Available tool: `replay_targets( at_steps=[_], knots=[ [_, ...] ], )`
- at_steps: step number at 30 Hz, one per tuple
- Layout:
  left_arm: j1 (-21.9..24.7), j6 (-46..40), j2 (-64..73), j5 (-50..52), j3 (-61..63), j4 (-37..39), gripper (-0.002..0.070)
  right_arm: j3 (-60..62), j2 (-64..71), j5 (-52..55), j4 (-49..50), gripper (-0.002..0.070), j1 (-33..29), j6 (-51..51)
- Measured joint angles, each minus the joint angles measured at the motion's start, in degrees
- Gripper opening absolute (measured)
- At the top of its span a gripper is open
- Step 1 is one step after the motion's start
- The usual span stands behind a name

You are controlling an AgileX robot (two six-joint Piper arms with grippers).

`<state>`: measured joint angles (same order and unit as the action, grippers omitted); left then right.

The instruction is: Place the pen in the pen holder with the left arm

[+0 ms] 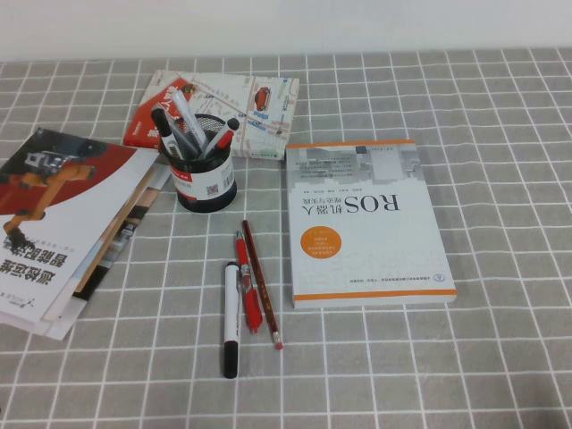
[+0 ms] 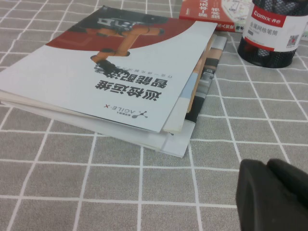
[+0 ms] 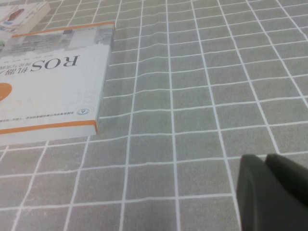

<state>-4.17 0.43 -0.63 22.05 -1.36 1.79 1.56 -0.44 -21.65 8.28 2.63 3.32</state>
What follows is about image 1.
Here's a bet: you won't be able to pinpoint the white marker with black cap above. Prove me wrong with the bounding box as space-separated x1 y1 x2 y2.
150 108 181 158
222 261 241 380

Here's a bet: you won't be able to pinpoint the red gel pen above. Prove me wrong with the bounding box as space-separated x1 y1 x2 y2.
234 230 265 335

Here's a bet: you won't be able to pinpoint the black mesh pen holder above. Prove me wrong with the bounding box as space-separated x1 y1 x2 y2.
159 114 238 214

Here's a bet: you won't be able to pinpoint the grey pen with black tip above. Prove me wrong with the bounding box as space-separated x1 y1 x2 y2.
200 117 241 158

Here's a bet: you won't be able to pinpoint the dark red pencil with eraser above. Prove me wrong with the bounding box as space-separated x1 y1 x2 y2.
241 218 285 352

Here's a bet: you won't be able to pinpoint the white orange ROS book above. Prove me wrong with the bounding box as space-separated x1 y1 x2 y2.
284 139 458 310

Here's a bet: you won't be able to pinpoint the map cover book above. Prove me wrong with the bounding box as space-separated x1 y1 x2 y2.
123 69 300 161

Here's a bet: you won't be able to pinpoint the white marker with red cap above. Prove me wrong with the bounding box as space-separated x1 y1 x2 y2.
203 129 236 160

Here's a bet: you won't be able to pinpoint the brochure with dark photos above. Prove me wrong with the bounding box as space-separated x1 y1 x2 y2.
80 163 173 300

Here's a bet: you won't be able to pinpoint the brochure with brown edge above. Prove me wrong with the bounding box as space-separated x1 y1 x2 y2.
42 167 157 323

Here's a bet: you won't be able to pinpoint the grey checked tablecloth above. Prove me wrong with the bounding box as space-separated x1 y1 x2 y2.
0 44 572 429

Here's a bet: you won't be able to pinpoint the white paper sheets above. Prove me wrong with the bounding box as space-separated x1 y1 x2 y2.
0 285 86 343

